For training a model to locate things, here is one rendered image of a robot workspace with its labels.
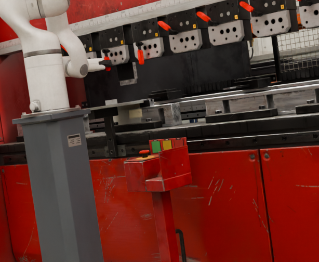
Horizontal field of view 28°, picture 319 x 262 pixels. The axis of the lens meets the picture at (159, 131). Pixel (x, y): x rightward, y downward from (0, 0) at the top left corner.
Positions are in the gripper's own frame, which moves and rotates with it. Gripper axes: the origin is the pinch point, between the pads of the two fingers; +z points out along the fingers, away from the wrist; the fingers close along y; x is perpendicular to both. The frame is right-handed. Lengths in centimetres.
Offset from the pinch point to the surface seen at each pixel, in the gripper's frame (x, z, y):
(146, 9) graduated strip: 19.7, 3.9, 24.5
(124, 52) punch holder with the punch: 3.4, 3.5, 9.0
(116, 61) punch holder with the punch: 0.4, 3.5, 3.1
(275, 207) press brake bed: -64, -7, 81
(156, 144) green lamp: -37, -15, 35
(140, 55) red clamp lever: 0.5, 0.2, 20.6
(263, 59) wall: 7, 407, -157
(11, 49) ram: 17, 4, -69
